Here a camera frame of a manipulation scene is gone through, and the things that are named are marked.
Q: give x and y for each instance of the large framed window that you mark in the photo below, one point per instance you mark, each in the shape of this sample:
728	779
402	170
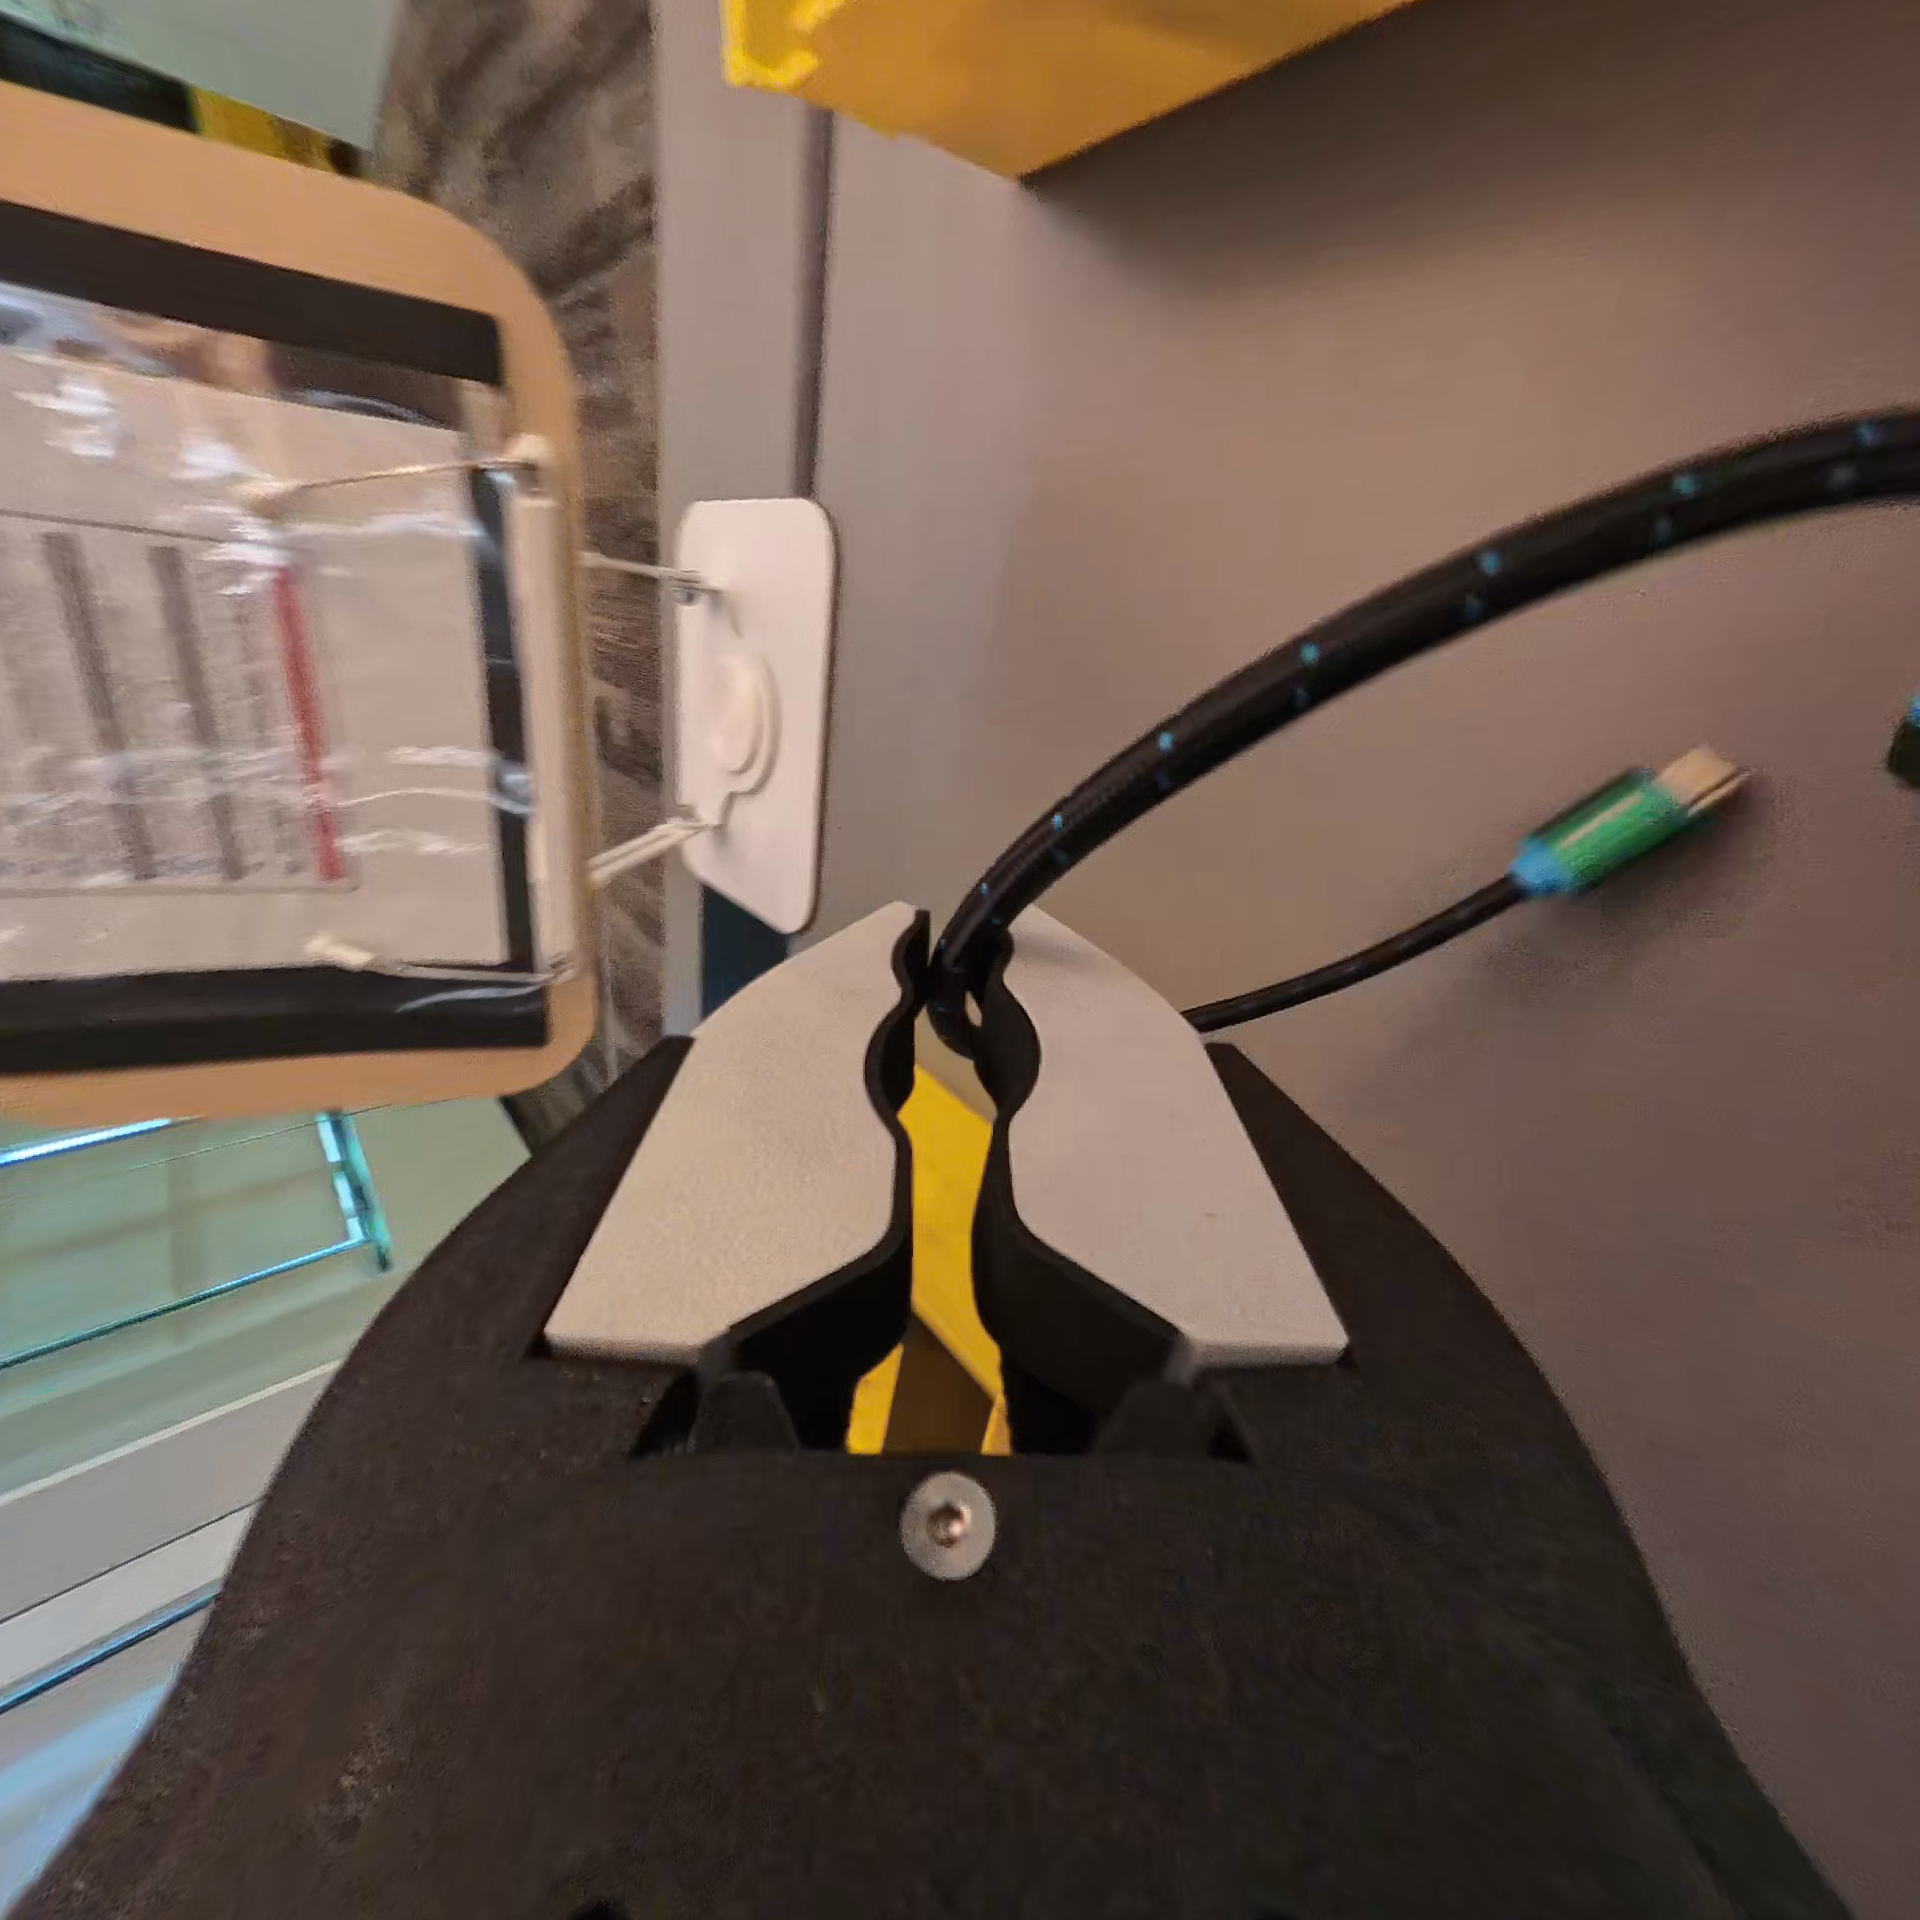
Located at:
148	1230

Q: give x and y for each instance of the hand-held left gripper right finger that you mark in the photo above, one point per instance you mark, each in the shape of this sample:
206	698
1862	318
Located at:
1154	1202

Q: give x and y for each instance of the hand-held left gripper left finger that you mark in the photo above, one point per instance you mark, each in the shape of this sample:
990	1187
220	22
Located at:
733	1202

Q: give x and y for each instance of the white document stand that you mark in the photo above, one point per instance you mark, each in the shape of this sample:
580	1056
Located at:
763	600

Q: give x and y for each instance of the yellow plastic bin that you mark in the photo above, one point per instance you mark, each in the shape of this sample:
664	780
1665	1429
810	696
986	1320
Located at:
973	77
938	1202

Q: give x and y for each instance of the laminated instruction sheet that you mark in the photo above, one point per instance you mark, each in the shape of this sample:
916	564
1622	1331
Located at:
148	675

